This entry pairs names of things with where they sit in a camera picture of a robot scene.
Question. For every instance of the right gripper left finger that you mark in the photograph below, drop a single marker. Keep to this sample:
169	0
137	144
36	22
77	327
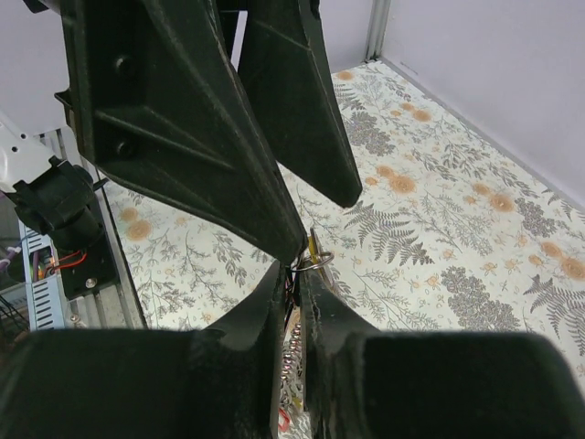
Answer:
222	381

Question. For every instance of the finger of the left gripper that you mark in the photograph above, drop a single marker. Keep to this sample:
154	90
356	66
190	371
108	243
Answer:
284	69
159	109

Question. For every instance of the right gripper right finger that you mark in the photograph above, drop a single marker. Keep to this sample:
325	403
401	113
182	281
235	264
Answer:
362	382

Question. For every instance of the yellow key tag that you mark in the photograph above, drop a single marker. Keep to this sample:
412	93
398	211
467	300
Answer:
315	246

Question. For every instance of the red window key tag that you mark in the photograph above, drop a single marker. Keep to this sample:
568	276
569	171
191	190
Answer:
284	420

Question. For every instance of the aluminium corner post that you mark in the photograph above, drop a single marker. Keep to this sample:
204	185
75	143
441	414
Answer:
377	29

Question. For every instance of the aluminium front rail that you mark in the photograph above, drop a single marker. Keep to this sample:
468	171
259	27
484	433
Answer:
68	255

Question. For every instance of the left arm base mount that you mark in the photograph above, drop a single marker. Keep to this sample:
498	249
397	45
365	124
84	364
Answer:
96	289

